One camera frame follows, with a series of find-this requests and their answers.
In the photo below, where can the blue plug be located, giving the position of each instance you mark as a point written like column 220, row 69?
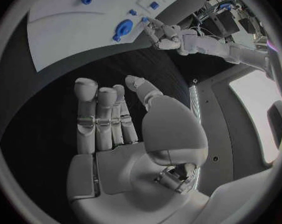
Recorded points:
column 144, row 19

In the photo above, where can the white task board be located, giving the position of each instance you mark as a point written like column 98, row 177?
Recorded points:
column 80, row 22

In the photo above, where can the blue short cylinder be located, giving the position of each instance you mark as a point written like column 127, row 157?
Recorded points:
column 86, row 0

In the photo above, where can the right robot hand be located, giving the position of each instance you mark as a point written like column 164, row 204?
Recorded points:
column 122, row 164

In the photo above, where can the blue peg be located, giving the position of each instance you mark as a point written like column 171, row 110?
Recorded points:
column 132, row 12

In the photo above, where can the workshop desk with equipment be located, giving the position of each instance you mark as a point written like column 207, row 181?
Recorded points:
column 227, row 13

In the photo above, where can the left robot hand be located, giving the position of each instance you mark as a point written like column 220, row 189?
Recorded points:
column 164, row 35

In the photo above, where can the blue gear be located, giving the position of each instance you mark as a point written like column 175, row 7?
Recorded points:
column 123, row 29

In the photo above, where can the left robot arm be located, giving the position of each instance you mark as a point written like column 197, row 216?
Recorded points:
column 224, row 48

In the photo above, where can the blue block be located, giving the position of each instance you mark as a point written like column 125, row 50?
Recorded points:
column 154, row 5

